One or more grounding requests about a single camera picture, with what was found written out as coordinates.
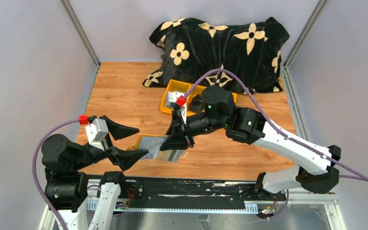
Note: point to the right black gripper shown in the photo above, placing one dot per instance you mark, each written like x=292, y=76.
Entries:
x=184, y=130

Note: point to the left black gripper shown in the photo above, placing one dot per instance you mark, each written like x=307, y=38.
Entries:
x=109, y=147

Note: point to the gold striped credit card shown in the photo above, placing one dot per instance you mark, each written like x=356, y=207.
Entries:
x=170, y=155

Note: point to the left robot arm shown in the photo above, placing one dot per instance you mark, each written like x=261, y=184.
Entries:
x=66, y=190

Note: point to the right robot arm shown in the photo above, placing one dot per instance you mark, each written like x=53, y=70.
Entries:
x=314, y=168

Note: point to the black cards in bin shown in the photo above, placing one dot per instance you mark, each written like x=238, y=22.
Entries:
x=196, y=105

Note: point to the yellow three-compartment bin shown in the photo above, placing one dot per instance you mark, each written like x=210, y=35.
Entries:
x=175, y=85

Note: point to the black floral blanket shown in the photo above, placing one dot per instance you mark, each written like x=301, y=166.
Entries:
x=238, y=58

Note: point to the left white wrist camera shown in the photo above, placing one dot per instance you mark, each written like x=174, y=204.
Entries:
x=96, y=133

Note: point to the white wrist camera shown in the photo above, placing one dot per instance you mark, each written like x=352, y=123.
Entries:
x=176, y=99
x=96, y=133

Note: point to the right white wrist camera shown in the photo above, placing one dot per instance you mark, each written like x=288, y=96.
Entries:
x=176, y=99

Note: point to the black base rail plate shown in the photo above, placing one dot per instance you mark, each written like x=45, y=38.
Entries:
x=187, y=194

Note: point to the aluminium frame post left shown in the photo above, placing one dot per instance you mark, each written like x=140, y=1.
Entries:
x=80, y=31

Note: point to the aluminium frame post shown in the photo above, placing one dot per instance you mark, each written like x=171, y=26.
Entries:
x=80, y=31
x=305, y=32

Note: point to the aluminium frame post right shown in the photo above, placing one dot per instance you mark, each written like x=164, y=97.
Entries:
x=305, y=32

